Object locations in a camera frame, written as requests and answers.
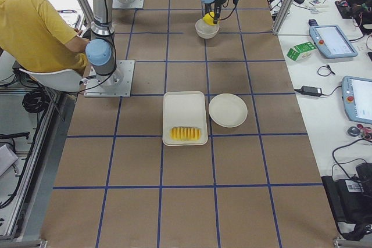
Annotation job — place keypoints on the blue teach pendant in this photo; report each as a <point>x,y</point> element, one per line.
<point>332,42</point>
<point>356,96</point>

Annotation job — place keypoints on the green and white box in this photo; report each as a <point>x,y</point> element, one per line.
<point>301,51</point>

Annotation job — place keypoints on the black power adapter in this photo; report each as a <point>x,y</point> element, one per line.
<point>311,91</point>

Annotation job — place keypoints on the cream round plate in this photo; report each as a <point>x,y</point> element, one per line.
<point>228,110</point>

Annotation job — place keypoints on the near blue teach pendant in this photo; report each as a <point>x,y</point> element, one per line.
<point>356,96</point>

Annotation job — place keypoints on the yellow lemon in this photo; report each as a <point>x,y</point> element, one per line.
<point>208,18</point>

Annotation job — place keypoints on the far blue teach pendant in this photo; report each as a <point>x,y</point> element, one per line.
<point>332,42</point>

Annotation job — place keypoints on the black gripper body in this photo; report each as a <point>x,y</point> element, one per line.
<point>217,6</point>

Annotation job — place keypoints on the person in yellow shirt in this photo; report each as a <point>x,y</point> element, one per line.
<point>35,34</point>

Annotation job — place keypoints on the black smartphone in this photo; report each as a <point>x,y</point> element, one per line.
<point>299,1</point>

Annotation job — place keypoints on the white chair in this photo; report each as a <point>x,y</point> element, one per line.
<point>65,80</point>

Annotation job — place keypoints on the cream ceramic bowl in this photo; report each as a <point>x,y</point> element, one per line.
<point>206,31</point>

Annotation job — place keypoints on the sliced yellow fruit toy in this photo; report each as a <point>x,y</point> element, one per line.
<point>185,133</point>

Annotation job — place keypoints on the cream rectangular tray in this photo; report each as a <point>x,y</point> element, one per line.
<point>184,109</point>

